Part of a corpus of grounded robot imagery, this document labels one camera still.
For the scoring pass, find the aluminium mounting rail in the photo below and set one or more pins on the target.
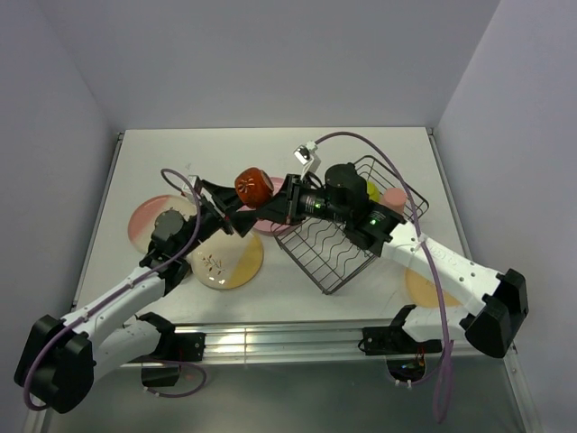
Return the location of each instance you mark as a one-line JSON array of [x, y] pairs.
[[281, 343]]

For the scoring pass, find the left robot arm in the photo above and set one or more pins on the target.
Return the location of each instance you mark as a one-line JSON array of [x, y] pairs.
[[64, 357]]

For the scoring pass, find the salmon pink cup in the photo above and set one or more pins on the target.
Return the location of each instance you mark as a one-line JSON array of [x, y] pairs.
[[394, 199]]

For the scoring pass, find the cream pink floral plate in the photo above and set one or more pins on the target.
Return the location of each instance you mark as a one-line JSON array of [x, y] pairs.
[[142, 220]]

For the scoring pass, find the pink plastic plate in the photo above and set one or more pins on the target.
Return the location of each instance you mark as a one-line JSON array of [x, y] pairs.
[[265, 227]]

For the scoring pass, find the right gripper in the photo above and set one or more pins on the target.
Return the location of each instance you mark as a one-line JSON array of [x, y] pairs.
[[290, 190]]

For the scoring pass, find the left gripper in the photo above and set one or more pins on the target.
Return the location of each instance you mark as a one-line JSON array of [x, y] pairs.
[[242, 221]]

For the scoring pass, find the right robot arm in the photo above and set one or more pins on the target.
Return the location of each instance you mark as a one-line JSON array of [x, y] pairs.
[[494, 304]]

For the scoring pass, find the orange black mug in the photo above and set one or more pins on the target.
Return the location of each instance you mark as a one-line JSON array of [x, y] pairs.
[[254, 188]]

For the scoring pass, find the cream yellow floral plate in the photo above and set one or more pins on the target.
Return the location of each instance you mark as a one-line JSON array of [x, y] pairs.
[[226, 262]]

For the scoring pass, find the dark wire dish rack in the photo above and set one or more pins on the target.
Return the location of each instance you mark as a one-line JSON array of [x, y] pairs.
[[320, 249]]

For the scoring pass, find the yellow plastic plate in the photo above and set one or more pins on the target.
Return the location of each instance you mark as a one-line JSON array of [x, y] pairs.
[[421, 291]]

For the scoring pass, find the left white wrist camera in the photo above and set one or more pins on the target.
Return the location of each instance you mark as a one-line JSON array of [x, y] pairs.
[[191, 182]]

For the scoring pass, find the lime green bowl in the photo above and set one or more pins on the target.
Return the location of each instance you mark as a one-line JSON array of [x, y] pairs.
[[372, 191]]

